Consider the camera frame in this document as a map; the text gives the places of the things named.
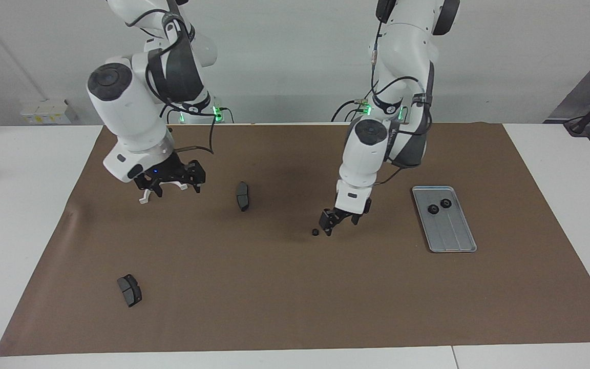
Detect white wall socket box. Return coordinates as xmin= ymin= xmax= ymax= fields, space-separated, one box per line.
xmin=20 ymin=99 xmax=78 ymax=125

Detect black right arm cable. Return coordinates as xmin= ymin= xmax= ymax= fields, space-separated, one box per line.
xmin=123 ymin=8 xmax=219 ymax=155

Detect brown table mat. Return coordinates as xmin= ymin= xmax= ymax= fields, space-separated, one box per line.
xmin=0 ymin=122 xmax=590 ymax=357

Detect white semicircular bracket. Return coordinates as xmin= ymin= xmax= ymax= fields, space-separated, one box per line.
xmin=139 ymin=181 xmax=188 ymax=205

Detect black base cable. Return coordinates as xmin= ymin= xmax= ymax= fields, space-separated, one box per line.
xmin=164 ymin=99 xmax=182 ymax=125
xmin=332 ymin=99 xmax=372 ymax=122

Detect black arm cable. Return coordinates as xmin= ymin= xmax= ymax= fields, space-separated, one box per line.
xmin=370 ymin=31 xmax=434 ymax=186
xmin=123 ymin=8 xmax=219 ymax=155

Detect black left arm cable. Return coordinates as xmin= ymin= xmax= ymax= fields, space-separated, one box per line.
xmin=370 ymin=31 xmax=434 ymax=186

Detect black right base cable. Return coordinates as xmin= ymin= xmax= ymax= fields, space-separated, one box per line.
xmin=164 ymin=99 xmax=182 ymax=125

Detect black left base cable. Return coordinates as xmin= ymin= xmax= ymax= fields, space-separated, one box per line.
xmin=332 ymin=99 xmax=372 ymax=122

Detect silver metal tray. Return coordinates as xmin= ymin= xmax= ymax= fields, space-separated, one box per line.
xmin=412 ymin=186 xmax=478 ymax=254

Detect dark grey split brake pad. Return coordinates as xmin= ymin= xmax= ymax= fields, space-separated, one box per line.
xmin=117 ymin=274 xmax=143 ymax=308

